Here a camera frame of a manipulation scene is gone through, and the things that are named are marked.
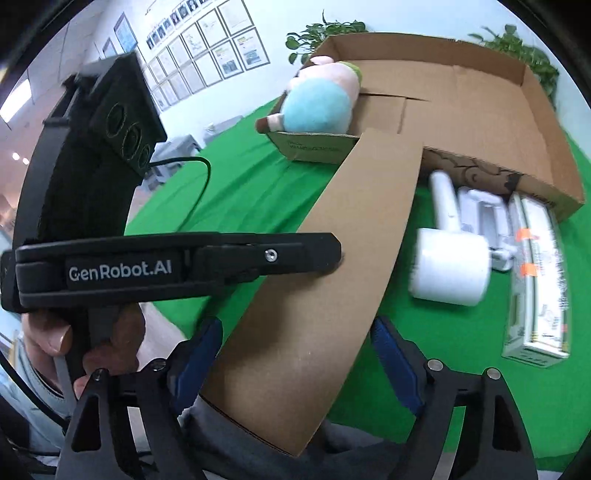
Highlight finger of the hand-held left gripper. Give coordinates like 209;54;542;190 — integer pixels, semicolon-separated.
187;232;343;284

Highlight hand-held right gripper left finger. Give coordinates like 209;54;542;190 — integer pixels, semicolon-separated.
55;318;225;480

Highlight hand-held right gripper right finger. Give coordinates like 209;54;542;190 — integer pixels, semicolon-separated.
370;316;541;480

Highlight brown cardboard divider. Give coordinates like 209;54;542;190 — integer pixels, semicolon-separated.
201;128;426;457

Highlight white hair dryer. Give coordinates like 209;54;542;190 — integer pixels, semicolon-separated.
408;170;491;308

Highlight white and green medicine box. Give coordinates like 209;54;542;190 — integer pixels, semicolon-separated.
501;194;573;369

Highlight white folding stand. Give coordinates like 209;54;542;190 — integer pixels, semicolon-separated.
457;186;519;271

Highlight brown cardboard box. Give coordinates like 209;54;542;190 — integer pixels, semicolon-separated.
255;32;585;223

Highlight person's left hand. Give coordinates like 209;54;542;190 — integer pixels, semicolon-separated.
21;304;147;394

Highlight person's grey pants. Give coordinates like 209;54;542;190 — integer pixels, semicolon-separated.
179;396;446;480

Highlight pink and blue plush toy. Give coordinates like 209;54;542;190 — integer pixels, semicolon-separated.
256;55;363;136

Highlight green potted plant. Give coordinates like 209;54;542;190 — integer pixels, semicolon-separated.
468;25;562;110
285;11;370;66

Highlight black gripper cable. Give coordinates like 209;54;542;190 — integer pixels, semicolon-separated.
148;157;213;232

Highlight wall of framed certificates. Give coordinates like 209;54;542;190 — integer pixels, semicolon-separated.
99;0;271;112

